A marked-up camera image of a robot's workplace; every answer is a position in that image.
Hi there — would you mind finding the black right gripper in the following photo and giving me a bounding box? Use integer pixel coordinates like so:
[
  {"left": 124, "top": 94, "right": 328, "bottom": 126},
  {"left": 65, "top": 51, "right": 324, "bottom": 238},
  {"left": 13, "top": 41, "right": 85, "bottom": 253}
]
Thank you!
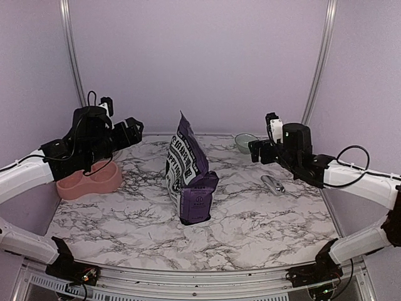
[{"left": 249, "top": 139, "right": 299, "bottom": 175}]

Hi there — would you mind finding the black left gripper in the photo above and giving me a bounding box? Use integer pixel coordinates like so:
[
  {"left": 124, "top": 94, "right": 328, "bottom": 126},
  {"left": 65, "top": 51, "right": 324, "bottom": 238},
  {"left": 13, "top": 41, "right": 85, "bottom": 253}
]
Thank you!
[{"left": 85, "top": 117, "right": 144, "bottom": 166}]

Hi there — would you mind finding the purple puppy food bag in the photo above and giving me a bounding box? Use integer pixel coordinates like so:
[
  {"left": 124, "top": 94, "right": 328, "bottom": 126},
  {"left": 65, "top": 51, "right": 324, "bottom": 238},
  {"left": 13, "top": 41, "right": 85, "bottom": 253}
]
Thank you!
[{"left": 165, "top": 114, "right": 219, "bottom": 226}]

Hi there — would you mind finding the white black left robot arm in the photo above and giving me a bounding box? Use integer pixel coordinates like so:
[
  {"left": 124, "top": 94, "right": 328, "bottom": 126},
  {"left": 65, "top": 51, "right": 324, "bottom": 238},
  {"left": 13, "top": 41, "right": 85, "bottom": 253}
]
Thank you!
[{"left": 1, "top": 105, "right": 144, "bottom": 279}]

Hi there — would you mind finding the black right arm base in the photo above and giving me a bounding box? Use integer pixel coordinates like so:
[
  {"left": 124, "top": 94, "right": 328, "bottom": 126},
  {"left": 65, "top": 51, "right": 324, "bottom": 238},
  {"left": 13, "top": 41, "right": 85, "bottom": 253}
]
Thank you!
[{"left": 285, "top": 263, "right": 343, "bottom": 288}]

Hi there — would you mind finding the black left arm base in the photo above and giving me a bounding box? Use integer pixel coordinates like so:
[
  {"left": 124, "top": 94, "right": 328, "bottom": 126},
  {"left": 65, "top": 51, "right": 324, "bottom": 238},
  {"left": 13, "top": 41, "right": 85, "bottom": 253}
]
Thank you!
[{"left": 45, "top": 262, "right": 100, "bottom": 286}]

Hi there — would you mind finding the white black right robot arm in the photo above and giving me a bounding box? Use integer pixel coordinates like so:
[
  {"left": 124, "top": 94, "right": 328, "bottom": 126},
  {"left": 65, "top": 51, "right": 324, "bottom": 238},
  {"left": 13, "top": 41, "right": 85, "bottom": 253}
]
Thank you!
[{"left": 248, "top": 119, "right": 400, "bottom": 281}]

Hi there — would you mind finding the silver metal food scoop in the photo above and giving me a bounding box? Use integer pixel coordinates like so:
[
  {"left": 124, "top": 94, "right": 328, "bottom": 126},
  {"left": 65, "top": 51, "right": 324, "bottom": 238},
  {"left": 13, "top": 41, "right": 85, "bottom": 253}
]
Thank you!
[{"left": 261, "top": 175, "right": 299, "bottom": 198}]

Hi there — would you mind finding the pink double pet bowl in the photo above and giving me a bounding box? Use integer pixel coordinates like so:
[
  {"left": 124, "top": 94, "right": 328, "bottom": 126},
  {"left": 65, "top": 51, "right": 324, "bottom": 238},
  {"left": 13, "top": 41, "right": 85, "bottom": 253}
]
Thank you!
[{"left": 56, "top": 161, "right": 123, "bottom": 201}]

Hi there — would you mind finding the clear green glass bowl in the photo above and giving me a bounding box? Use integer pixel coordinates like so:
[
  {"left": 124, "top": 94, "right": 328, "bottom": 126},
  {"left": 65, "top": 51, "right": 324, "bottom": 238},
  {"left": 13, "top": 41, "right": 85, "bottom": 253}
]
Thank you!
[{"left": 234, "top": 133, "right": 259, "bottom": 154}]

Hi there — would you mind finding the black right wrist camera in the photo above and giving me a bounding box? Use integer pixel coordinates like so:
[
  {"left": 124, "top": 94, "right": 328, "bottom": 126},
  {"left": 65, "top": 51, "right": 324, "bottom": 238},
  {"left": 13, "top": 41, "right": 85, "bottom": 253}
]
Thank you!
[{"left": 265, "top": 112, "right": 283, "bottom": 143}]

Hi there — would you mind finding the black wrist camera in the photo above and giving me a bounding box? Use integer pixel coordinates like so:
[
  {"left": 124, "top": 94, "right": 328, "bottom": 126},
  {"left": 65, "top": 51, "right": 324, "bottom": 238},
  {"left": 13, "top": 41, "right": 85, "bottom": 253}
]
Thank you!
[
  {"left": 98, "top": 97, "right": 114, "bottom": 117},
  {"left": 265, "top": 112, "right": 283, "bottom": 143}
]

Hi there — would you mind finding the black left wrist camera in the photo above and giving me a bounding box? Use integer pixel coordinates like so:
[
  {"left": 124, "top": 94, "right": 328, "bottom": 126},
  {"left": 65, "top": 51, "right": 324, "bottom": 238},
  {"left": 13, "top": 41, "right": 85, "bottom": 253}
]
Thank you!
[{"left": 98, "top": 97, "right": 114, "bottom": 117}]

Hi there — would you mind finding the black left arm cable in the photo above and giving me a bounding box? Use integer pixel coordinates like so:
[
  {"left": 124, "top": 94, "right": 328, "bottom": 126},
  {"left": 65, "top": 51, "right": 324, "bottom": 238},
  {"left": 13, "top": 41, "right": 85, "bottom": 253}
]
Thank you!
[{"left": 67, "top": 90, "right": 112, "bottom": 176}]

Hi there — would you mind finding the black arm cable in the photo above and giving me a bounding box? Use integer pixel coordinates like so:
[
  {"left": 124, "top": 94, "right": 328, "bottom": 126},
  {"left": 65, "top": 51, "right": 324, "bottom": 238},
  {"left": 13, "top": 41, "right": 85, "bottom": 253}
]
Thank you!
[
  {"left": 272, "top": 144, "right": 395, "bottom": 189},
  {"left": 67, "top": 90, "right": 112, "bottom": 176}
]

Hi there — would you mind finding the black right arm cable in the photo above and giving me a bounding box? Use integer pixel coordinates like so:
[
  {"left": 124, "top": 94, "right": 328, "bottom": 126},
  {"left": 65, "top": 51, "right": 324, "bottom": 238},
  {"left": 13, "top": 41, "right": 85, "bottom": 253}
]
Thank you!
[{"left": 272, "top": 144, "right": 395, "bottom": 189}]

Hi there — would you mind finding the left aluminium frame post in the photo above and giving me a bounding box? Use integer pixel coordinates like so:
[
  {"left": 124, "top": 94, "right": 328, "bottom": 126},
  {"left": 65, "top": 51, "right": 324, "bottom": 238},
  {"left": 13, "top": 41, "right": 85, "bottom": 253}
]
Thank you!
[{"left": 59, "top": 0, "right": 87, "bottom": 107}]

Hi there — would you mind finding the aluminium frame post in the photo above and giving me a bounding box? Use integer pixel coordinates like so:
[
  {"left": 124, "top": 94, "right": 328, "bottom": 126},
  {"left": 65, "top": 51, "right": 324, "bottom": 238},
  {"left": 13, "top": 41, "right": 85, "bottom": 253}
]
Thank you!
[
  {"left": 59, "top": 0, "right": 87, "bottom": 107},
  {"left": 301, "top": 0, "right": 338, "bottom": 125}
]

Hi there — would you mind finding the aluminium front rail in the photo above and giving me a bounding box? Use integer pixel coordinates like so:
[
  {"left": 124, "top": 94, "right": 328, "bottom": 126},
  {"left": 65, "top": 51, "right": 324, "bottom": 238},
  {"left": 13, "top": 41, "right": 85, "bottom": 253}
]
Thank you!
[{"left": 21, "top": 249, "right": 377, "bottom": 301}]

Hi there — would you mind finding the right aluminium frame post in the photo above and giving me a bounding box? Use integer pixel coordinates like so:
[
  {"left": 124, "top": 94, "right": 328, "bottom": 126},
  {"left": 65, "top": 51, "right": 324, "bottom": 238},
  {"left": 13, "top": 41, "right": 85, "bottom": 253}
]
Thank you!
[{"left": 301, "top": 0, "right": 338, "bottom": 125}]

